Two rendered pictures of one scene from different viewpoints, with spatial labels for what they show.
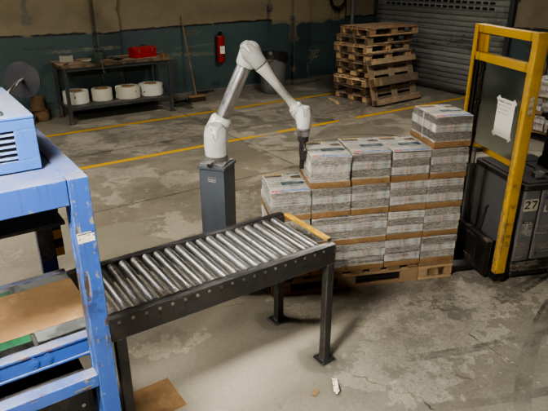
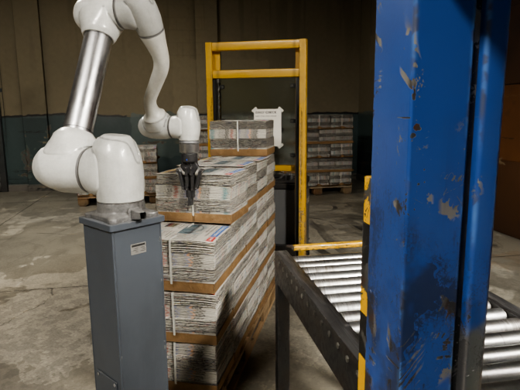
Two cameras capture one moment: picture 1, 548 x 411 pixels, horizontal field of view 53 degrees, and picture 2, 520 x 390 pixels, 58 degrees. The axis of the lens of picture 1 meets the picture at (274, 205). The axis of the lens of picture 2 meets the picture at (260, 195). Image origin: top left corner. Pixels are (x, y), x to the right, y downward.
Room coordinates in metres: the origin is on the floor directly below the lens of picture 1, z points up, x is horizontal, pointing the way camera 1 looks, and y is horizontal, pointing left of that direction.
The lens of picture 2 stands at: (2.51, 1.64, 1.34)
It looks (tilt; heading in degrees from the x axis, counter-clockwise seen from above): 10 degrees down; 294
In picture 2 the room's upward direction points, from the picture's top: 1 degrees counter-clockwise
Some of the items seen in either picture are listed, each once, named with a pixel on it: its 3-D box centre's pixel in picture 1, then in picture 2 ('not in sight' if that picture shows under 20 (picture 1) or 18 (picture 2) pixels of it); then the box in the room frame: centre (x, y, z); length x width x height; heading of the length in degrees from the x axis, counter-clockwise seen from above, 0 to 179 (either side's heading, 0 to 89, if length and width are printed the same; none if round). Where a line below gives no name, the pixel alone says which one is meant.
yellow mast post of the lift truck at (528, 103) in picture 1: (516, 162); (300, 162); (3.65, -1.71, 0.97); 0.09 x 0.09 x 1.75; 12
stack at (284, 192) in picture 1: (341, 228); (213, 285); (3.74, -0.51, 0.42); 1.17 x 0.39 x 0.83; 102
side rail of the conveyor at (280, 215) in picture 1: (187, 248); (337, 344); (2.80, 0.50, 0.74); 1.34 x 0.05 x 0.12; 124
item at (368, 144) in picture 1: (364, 144); (217, 163); (3.77, -0.65, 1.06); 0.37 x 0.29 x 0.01; 10
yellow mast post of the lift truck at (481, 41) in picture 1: (467, 136); (215, 160); (4.30, -1.58, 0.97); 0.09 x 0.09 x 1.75; 12
